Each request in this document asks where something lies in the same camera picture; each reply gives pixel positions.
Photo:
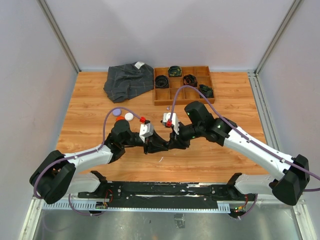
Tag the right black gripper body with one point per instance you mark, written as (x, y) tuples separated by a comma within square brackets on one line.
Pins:
[(187, 132)]

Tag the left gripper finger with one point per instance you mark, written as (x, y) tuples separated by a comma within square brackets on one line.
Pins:
[(156, 141), (155, 148)]

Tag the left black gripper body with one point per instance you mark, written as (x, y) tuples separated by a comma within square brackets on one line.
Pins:
[(134, 141)]

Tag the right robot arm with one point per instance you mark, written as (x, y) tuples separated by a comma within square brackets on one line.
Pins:
[(287, 176)]

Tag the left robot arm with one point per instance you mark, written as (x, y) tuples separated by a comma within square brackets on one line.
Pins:
[(55, 175)]

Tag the white earbud case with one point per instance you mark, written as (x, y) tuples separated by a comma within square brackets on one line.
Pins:
[(129, 116)]

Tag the orange earbud case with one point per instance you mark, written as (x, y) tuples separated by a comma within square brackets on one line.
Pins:
[(118, 118)]

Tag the purple earbud case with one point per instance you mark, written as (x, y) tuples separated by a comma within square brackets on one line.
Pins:
[(117, 112)]

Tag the wooden compartment tray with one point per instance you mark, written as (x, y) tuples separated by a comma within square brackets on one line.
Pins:
[(178, 92)]

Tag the dark green rolled tie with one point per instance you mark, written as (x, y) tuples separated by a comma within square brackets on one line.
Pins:
[(206, 91)]

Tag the brown rolled belt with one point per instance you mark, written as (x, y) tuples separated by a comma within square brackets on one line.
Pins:
[(190, 80)]

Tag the black rolled belt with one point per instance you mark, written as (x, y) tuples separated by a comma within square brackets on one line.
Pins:
[(161, 82)]

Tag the grey checked cloth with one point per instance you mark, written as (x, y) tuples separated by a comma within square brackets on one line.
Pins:
[(127, 81)]

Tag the green patterned rolled tie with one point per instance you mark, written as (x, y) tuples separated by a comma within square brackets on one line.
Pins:
[(174, 71)]

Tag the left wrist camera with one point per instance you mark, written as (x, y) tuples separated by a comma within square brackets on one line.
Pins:
[(146, 130)]

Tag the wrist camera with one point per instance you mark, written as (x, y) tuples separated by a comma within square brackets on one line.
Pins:
[(146, 130), (170, 120)]

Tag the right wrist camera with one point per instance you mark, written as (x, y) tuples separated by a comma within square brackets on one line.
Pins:
[(170, 120)]

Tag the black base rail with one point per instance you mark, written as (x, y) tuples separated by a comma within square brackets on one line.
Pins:
[(163, 195)]

